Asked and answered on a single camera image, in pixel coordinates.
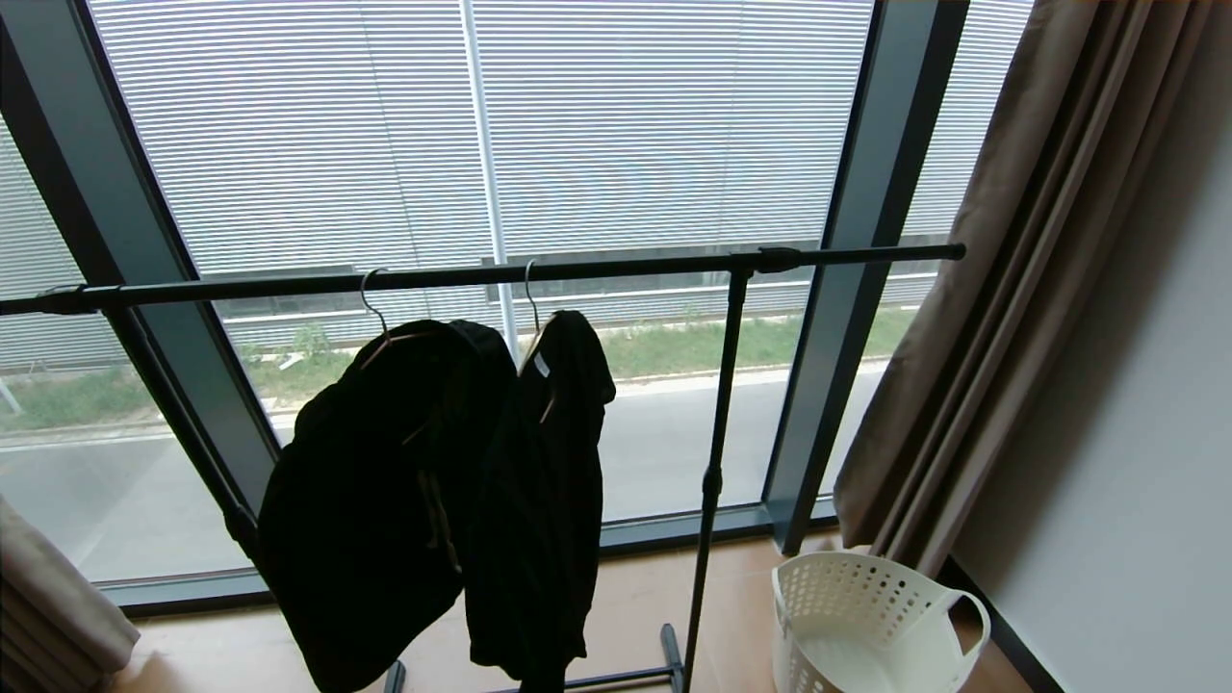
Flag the pink clothes hanger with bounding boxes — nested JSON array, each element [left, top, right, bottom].
[[520, 259, 561, 424], [359, 269, 453, 446]]

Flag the black garment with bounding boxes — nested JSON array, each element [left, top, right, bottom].
[[462, 309, 617, 693]]

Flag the black shorts with white cords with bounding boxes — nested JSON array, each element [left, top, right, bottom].
[[257, 319, 519, 693]]

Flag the black clothes rack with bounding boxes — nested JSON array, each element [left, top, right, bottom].
[[0, 244, 966, 693]]

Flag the white laundry basket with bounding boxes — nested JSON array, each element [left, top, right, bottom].
[[770, 546, 992, 693]]

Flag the window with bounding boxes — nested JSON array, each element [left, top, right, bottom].
[[0, 0, 1036, 617]]

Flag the brown curtain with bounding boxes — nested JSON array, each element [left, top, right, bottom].
[[0, 496, 142, 693], [834, 0, 1225, 578]]

